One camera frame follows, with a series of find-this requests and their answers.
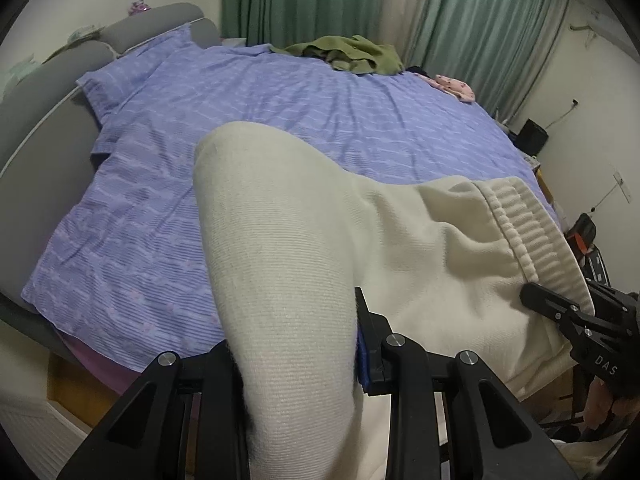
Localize cream sweatpants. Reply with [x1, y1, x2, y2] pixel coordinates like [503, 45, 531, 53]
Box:
[193, 122, 594, 479]

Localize right hand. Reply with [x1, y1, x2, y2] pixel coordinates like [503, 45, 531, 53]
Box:
[584, 377, 639, 429]

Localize orange black device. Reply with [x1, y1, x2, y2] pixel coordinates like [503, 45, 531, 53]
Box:
[565, 212, 597, 261]

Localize purple floral bed sheet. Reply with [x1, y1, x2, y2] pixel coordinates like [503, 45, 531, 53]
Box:
[22, 29, 565, 382]

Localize small black speaker box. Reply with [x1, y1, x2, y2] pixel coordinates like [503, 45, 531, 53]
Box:
[514, 119, 549, 156]

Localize pink patterned cloth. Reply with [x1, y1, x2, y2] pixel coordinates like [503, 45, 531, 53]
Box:
[421, 75, 475, 104]

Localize green curtain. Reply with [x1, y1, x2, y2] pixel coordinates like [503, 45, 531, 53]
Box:
[222, 0, 570, 119]

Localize grey padded headboard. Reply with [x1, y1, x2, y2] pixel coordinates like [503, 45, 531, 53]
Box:
[1, 2, 221, 362]

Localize olive green garment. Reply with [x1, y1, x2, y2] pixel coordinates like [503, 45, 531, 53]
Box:
[270, 35, 405, 76]

